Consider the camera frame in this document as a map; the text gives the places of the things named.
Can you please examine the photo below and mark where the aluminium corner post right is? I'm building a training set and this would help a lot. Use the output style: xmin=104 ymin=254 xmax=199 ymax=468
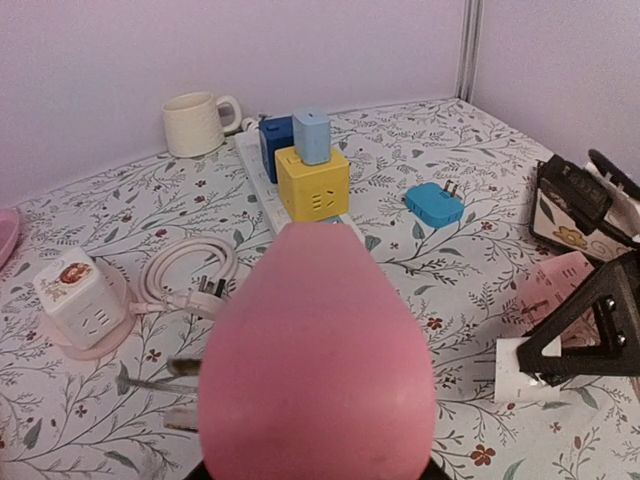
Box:
xmin=455 ymin=0 xmax=484 ymax=103

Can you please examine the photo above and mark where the yellow cube socket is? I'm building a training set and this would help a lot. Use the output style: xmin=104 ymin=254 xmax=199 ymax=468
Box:
xmin=275 ymin=147 xmax=350 ymax=222

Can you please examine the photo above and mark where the cream ceramic mug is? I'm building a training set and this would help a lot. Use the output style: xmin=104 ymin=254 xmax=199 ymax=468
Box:
xmin=162 ymin=92 xmax=243 ymax=158

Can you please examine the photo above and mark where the white coiled cable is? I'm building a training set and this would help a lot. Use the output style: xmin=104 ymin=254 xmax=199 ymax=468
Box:
xmin=130 ymin=235 xmax=240 ymax=320

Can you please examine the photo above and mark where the white tiger cube socket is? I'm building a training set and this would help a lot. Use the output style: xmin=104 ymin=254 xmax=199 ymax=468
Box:
xmin=34 ymin=247 xmax=135 ymax=360

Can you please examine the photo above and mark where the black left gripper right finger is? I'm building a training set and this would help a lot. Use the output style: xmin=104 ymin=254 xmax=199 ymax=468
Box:
xmin=424 ymin=460 xmax=448 ymax=480

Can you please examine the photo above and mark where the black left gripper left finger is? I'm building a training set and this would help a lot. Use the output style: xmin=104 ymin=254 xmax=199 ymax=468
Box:
xmin=184 ymin=461 xmax=212 ymax=480

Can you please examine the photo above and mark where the light blue charger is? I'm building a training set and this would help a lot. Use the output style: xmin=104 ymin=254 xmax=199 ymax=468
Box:
xmin=292 ymin=107 xmax=331 ymax=166

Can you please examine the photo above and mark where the white charger plug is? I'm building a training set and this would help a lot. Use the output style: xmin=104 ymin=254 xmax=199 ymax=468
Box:
xmin=471 ymin=337 xmax=559 ymax=404

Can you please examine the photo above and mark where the white power strip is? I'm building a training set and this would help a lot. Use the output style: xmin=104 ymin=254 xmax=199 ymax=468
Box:
xmin=235 ymin=132 xmax=365 ymax=240

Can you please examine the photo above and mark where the pink plate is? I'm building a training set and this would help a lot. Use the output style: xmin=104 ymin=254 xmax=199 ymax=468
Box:
xmin=0 ymin=208 xmax=21 ymax=269

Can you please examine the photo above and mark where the pink plug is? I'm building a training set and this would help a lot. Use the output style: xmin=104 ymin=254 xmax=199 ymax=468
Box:
xmin=516 ymin=252 xmax=600 ymax=347

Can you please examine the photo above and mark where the floral coaster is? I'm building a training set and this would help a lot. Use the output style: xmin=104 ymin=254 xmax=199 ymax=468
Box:
xmin=529 ymin=189 xmax=639 ymax=262

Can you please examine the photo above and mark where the dark blue plug adapter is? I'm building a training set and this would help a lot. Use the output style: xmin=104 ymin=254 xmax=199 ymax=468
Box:
xmin=259 ymin=116 xmax=294 ymax=184

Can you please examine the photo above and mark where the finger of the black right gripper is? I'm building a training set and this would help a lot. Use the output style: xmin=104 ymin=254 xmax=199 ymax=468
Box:
xmin=516 ymin=251 xmax=639 ymax=386

